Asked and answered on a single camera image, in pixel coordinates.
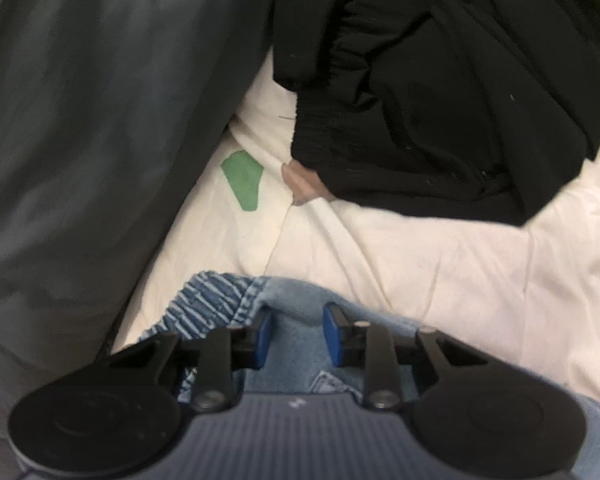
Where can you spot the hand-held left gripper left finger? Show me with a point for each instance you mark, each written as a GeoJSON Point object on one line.
{"type": "Point", "coordinates": [262, 340]}

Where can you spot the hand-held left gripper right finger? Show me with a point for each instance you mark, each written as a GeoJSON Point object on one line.
{"type": "Point", "coordinates": [332, 335]}

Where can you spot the light blue jeans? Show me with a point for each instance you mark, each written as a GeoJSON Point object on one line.
{"type": "Point", "coordinates": [300, 320]}

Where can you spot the bear printed bed sheet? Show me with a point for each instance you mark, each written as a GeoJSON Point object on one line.
{"type": "Point", "coordinates": [430, 270]}

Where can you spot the black garment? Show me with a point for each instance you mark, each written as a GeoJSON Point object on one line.
{"type": "Point", "coordinates": [430, 85]}

